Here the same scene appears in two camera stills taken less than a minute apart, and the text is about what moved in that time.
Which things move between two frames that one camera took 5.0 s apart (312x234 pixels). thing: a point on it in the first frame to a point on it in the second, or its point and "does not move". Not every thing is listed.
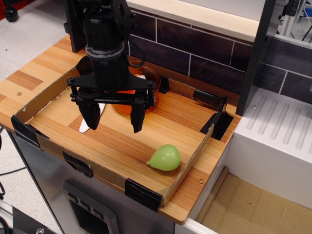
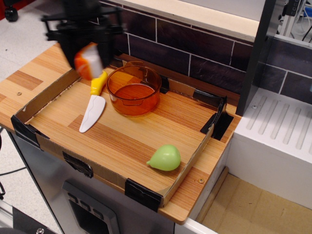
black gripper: (111, 80) to (82, 22)
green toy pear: (166, 157) does not move
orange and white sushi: (131, 91) to (87, 61)
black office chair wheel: (11, 14) does not move
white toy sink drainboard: (272, 145) does not move
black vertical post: (251, 81) does not move
